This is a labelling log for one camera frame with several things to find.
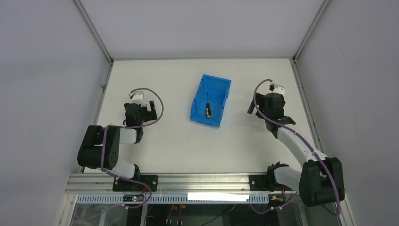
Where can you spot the aluminium front rail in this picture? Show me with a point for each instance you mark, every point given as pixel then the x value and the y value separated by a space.
pixel 168 183

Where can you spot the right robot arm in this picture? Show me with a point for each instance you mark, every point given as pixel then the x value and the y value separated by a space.
pixel 320 180

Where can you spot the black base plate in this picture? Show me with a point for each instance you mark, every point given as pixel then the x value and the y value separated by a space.
pixel 121 185
pixel 265 182

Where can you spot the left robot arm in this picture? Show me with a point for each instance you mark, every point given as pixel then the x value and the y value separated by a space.
pixel 101 146

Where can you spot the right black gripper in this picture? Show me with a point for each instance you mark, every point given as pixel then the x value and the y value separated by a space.
pixel 253 107

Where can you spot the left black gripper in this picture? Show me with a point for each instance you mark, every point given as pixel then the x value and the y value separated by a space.
pixel 149 111

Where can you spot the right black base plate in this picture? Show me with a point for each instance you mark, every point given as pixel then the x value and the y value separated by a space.
pixel 265 182

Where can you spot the small green circuit board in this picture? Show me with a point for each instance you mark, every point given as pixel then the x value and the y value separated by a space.
pixel 133 198

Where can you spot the slotted grey cable duct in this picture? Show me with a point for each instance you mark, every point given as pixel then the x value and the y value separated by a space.
pixel 188 198

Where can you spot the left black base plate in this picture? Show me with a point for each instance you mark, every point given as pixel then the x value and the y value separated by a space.
pixel 121 185

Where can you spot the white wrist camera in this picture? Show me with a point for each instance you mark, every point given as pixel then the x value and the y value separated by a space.
pixel 137 97
pixel 275 88

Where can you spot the black yellow screwdriver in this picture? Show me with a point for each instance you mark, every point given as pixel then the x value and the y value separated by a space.
pixel 208 108

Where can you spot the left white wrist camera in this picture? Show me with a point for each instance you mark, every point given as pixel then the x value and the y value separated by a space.
pixel 137 97

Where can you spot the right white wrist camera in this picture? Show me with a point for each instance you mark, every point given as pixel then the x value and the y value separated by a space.
pixel 275 88

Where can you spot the blue plastic bin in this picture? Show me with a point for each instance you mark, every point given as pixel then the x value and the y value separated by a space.
pixel 218 90

